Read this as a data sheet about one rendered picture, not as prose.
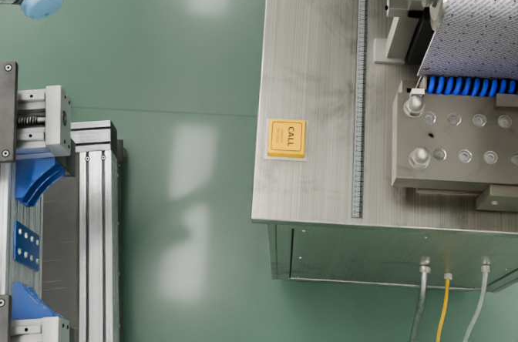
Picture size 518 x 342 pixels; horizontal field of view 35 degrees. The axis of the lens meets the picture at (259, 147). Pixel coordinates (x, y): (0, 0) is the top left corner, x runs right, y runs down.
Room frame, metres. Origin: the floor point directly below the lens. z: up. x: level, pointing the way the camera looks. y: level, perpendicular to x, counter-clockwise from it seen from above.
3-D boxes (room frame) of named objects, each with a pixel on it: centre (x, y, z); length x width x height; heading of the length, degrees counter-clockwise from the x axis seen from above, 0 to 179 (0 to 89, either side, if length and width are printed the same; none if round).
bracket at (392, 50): (0.64, -0.27, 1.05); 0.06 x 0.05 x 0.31; 81
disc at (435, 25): (0.60, -0.31, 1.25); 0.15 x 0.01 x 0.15; 171
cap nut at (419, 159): (0.38, -0.28, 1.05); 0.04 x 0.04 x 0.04
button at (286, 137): (0.48, -0.05, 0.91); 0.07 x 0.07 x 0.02; 81
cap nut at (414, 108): (0.47, -0.28, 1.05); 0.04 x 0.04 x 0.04
